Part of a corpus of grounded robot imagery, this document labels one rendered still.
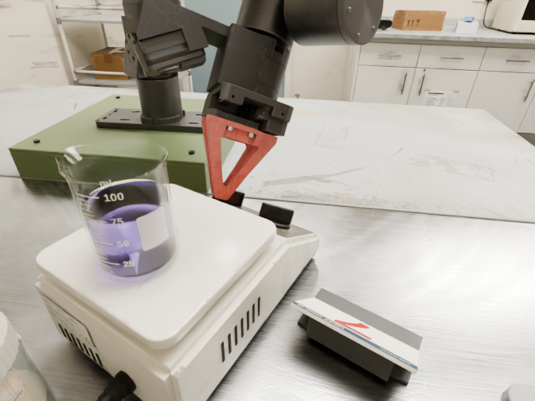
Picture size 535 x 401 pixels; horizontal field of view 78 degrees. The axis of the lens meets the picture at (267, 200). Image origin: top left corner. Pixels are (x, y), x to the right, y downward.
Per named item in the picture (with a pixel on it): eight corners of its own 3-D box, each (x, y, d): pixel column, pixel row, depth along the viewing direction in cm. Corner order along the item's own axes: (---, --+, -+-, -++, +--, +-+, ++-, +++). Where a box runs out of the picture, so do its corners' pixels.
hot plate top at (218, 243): (167, 188, 30) (166, 180, 30) (282, 233, 25) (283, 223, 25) (31, 266, 22) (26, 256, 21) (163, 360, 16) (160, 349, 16)
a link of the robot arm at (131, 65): (193, 29, 47) (171, 26, 51) (135, 34, 42) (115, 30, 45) (197, 75, 51) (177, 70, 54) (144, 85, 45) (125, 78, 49)
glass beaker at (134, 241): (196, 240, 23) (182, 131, 19) (162, 299, 19) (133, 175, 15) (118, 229, 24) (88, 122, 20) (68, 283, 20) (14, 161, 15)
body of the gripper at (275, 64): (217, 103, 26) (243, 9, 26) (202, 110, 36) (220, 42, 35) (290, 128, 29) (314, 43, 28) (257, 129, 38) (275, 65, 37)
